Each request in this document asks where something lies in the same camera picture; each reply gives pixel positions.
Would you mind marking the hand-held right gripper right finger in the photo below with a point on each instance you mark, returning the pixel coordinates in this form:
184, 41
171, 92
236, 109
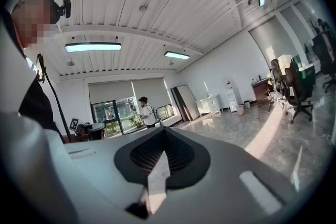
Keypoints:
223, 178

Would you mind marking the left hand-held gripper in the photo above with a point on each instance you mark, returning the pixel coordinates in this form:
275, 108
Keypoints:
89, 130

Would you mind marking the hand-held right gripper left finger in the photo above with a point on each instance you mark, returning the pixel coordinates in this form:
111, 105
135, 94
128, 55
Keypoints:
105, 165

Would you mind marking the white cabinet drawer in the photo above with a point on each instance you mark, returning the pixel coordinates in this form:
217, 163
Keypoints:
214, 102
215, 108

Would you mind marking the black framed glass door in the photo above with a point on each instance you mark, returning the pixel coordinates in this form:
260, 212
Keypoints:
106, 115

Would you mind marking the grey roller blind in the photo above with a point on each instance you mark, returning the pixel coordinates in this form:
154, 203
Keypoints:
110, 91
273, 39
151, 91

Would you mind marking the person's black shirt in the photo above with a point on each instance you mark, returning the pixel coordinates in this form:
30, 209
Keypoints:
34, 105

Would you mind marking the round ceiling detector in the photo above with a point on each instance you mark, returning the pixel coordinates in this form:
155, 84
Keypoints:
143, 8
70, 63
170, 62

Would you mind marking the pink waste bin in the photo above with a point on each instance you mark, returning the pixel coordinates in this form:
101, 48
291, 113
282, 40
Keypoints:
240, 110

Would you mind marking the white vanity cabinet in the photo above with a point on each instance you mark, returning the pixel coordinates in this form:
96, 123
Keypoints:
207, 106

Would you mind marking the white trash bin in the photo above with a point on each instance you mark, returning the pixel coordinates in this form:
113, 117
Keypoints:
246, 104

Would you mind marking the white water dispenser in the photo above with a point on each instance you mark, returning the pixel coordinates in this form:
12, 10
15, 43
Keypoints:
232, 101

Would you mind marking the black framed window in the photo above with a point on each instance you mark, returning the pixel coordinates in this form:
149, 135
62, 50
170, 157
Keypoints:
165, 112

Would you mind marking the beige black-framed panel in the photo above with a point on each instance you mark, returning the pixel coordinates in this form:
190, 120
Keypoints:
189, 102

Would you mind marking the brown vanity cabinet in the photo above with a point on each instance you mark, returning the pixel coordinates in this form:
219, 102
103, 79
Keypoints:
260, 93

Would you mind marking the grey office chair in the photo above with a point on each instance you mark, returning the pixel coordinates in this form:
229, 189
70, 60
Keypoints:
277, 78

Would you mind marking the black office chair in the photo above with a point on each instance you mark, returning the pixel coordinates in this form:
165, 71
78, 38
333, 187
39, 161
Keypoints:
326, 57
299, 86

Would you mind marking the person's head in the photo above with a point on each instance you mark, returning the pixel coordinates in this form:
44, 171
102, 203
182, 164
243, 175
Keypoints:
31, 21

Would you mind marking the black head-mounted camera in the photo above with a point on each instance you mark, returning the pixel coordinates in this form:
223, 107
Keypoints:
67, 6

